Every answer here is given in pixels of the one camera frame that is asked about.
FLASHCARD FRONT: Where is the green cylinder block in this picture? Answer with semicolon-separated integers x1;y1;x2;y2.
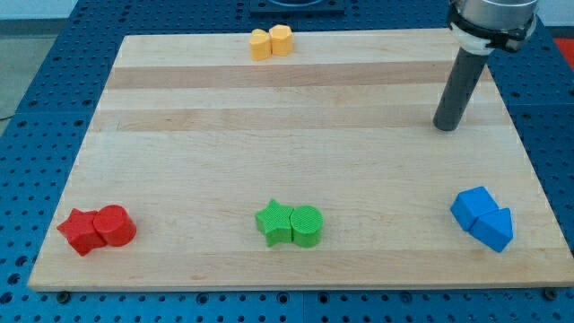
290;205;324;248

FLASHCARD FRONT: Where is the red star block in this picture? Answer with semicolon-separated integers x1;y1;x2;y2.
57;208;107;257

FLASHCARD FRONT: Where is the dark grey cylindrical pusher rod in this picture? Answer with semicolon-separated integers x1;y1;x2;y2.
432;48;488;132

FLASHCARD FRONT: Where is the blue triangle block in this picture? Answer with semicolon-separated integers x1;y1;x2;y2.
470;208;514;253

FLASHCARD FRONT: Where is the green star block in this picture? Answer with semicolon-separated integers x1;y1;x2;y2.
255;199;294;247

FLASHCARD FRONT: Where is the red cylinder block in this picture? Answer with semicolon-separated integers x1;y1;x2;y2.
93;205;136;247

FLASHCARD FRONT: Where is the blue cube block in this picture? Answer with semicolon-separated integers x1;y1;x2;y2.
450;187;499;231

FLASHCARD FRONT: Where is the yellow hexagon block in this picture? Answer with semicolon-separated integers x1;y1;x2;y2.
269;24;293;57

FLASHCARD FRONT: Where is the light wooden board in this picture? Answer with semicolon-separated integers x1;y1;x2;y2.
28;29;573;292

